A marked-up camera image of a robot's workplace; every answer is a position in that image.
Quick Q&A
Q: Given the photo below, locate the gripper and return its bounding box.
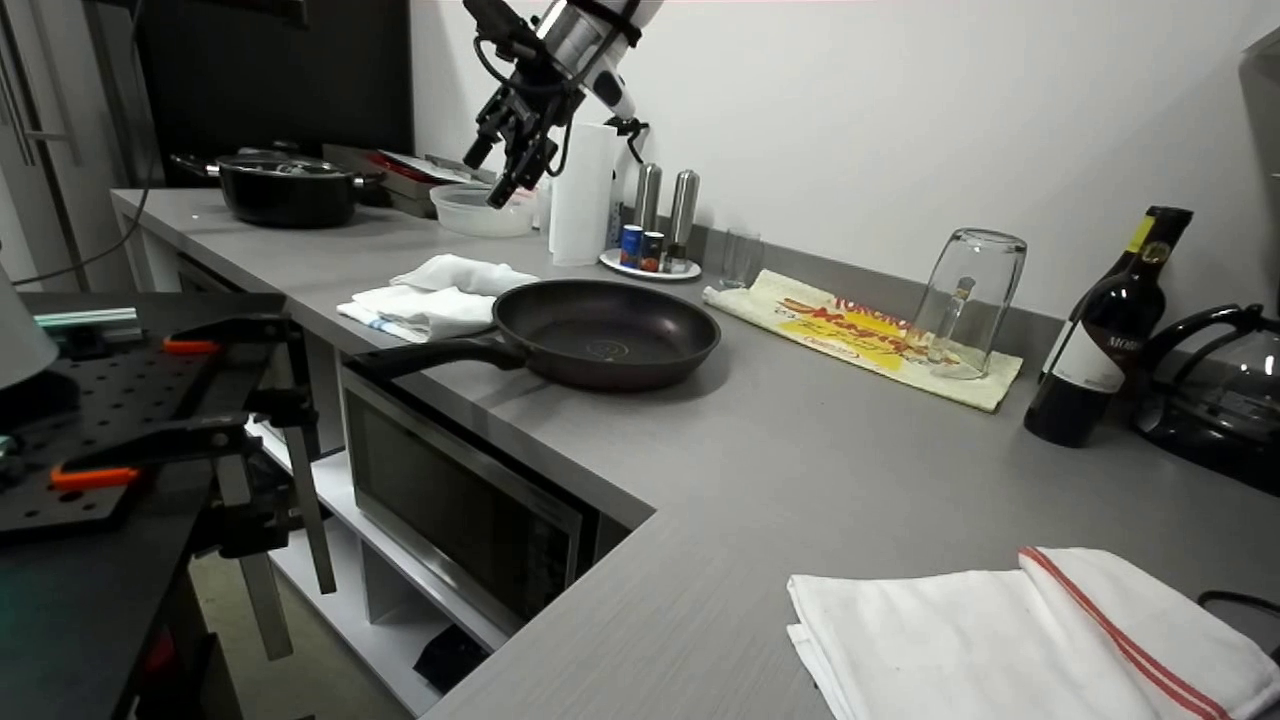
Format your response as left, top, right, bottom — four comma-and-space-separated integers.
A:
462, 60, 587, 211

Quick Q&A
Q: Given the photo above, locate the white cloth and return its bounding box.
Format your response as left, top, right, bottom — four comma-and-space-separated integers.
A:
337, 253, 541, 344

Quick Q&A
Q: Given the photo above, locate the black frying pan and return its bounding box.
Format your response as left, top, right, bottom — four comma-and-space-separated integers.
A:
345, 278, 723, 393

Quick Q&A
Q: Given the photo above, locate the clear plastic bowl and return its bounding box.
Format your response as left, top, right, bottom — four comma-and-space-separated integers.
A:
430, 183, 539, 239

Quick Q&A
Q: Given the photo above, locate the paper towel roll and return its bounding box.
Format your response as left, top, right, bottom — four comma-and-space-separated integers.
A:
547, 122, 620, 268

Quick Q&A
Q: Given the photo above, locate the black paper towel holder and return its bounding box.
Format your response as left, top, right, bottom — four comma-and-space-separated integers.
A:
604, 116, 652, 167

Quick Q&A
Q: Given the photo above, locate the silver pepper mill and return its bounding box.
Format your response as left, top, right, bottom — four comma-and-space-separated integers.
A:
667, 169, 701, 274
633, 162, 663, 237

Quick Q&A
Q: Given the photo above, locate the black pot with lid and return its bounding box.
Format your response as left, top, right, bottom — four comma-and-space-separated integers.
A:
170, 148, 387, 230

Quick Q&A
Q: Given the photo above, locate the small white plate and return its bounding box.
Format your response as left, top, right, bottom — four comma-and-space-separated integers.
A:
599, 247, 704, 282

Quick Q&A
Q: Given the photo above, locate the small clear drinking glass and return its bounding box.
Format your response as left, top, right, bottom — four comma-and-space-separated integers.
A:
720, 228, 767, 291

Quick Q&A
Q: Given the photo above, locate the microwave door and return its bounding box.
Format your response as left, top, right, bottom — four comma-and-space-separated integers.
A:
341, 372, 585, 635

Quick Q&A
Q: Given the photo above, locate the yellow printed towel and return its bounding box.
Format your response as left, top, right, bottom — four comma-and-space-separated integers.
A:
702, 268, 1025, 413

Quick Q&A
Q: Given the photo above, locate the microwave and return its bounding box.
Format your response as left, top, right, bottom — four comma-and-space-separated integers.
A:
340, 364, 603, 637

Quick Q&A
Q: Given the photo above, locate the refrigerator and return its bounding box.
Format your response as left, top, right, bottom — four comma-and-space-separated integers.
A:
0, 0, 166, 293

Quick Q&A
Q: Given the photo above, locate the aluminium bar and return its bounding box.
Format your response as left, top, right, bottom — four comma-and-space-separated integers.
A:
30, 306, 142, 332

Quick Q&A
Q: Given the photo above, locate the white shelf unit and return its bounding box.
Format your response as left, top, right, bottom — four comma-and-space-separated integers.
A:
245, 420, 513, 717

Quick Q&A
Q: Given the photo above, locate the large clear glass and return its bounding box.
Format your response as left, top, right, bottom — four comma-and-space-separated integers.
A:
908, 228, 1029, 381

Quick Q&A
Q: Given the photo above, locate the dark wine bottle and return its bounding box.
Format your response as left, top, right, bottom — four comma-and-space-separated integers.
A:
1023, 205, 1195, 449

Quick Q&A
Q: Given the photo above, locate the white towel with red stripes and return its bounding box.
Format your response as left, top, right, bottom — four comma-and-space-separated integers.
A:
785, 545, 1280, 720

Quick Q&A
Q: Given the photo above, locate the black coffee carafe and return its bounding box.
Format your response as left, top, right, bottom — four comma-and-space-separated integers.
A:
1131, 303, 1280, 497

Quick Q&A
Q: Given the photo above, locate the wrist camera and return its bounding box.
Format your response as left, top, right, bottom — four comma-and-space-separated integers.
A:
462, 0, 547, 63

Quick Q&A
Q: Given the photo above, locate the black clamp with orange handle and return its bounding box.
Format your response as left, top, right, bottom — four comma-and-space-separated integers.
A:
160, 314, 338, 597
50, 414, 297, 662

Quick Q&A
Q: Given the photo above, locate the black cable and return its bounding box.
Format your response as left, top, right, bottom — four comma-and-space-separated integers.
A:
1196, 589, 1280, 663

